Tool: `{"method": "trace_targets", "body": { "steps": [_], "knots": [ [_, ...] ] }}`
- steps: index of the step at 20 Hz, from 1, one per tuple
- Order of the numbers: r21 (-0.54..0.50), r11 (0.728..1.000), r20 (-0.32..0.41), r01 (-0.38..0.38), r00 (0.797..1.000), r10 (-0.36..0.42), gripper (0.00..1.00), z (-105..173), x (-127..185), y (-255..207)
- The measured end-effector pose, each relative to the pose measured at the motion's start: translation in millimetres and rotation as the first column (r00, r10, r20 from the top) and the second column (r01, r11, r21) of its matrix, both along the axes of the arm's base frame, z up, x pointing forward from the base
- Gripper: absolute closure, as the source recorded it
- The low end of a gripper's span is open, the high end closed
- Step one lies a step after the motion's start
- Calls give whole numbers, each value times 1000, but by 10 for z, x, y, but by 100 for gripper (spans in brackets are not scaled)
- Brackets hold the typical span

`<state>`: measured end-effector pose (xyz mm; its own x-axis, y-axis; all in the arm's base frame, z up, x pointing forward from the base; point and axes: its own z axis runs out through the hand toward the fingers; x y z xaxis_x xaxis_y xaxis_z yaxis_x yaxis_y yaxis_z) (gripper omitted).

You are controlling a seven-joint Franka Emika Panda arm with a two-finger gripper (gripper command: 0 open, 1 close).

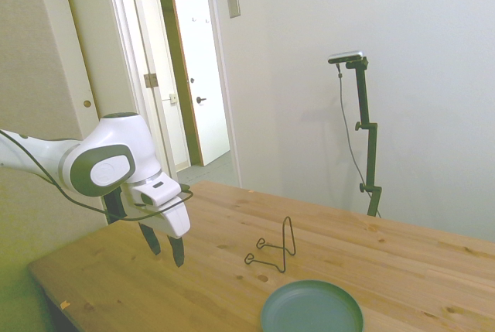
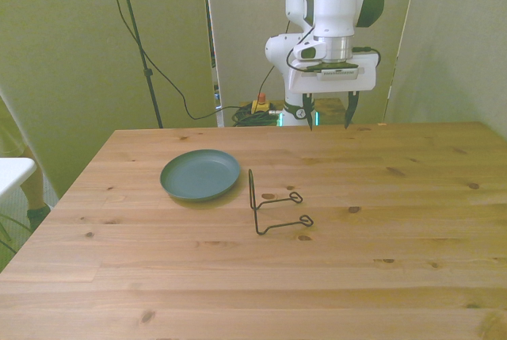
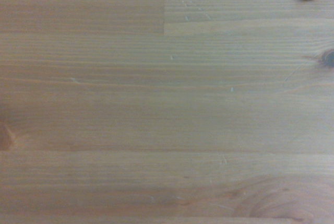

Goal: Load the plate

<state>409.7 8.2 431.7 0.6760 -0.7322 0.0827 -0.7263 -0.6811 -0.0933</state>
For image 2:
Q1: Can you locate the long black cable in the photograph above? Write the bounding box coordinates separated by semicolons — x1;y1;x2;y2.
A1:
100;0;241;121

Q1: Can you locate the blue-grey round plate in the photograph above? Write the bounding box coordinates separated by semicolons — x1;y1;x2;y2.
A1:
159;149;242;203

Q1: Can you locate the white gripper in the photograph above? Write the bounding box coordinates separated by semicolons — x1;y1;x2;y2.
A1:
287;52;379;132

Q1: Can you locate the coiled green cable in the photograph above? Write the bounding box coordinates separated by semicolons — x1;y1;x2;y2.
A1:
231;103;283;128

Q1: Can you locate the black tripod stand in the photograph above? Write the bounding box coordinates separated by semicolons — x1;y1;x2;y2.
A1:
112;0;165;129

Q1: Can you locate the thin black cable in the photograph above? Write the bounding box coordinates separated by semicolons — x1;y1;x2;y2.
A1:
258;64;277;96

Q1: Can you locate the person's bare leg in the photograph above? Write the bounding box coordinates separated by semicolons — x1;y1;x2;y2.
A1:
19;157;48;211

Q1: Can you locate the dark shoe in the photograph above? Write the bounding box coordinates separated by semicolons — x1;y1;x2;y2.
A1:
26;204;52;233

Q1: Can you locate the yellow emergency stop button box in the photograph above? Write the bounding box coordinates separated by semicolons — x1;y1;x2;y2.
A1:
250;93;273;116

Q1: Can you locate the white side table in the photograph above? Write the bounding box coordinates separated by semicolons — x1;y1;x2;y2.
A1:
0;157;38;200

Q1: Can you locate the black wire plate stand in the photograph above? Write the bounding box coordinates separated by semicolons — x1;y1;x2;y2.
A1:
247;168;315;236

